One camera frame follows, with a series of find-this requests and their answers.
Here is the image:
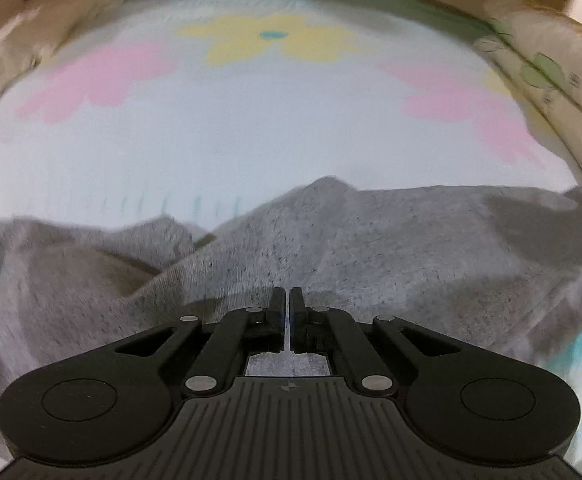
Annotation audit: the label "floral printed blanket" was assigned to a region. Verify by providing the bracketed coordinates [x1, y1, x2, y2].
[0, 0, 582, 476]

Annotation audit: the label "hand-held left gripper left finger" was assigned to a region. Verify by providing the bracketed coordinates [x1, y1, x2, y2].
[113, 287, 287, 397]

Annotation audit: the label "grey pants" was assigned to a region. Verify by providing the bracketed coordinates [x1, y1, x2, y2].
[0, 176, 582, 466]

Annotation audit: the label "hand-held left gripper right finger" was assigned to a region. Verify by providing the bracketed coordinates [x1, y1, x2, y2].
[289, 287, 462, 397]

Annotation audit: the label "cream floral quilt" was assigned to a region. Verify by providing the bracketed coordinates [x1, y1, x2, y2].
[473, 0, 582, 188]

